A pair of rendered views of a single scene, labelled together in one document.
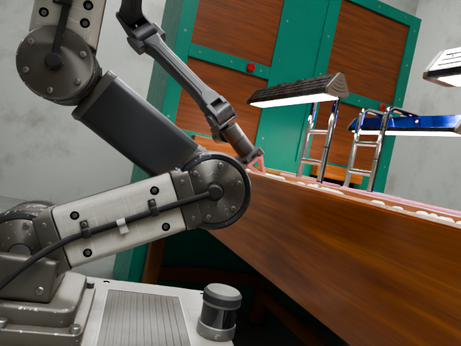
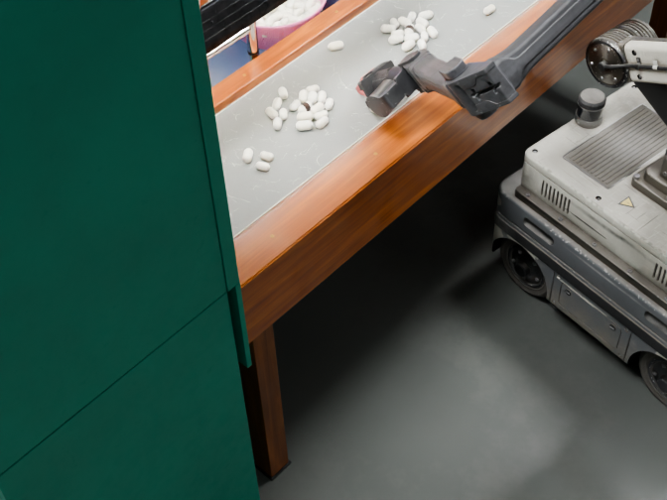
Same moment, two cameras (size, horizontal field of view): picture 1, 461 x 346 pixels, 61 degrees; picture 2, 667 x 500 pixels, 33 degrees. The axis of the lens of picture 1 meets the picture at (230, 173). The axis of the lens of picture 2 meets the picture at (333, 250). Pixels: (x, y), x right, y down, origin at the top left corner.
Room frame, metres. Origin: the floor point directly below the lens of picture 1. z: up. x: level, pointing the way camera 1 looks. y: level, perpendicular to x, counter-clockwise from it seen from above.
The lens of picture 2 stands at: (2.16, 1.65, 2.42)
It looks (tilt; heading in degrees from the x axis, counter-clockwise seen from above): 49 degrees down; 246
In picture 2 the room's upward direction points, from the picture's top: 3 degrees counter-clockwise
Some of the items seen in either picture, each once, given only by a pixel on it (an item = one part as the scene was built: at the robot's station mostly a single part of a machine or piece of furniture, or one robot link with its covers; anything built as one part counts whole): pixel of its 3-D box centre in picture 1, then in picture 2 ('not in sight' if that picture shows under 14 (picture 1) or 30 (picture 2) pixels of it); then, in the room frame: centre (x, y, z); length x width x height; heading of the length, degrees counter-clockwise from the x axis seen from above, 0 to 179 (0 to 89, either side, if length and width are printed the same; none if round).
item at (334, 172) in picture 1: (337, 173); not in sight; (2.13, -0.57, 0.83); 0.30 x 0.06 x 0.07; 112
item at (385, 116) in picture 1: (378, 162); not in sight; (1.67, -0.60, 0.90); 0.20 x 0.19 x 0.45; 22
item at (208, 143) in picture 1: (221, 148); not in sight; (1.88, 0.06, 0.83); 0.30 x 0.06 x 0.07; 112
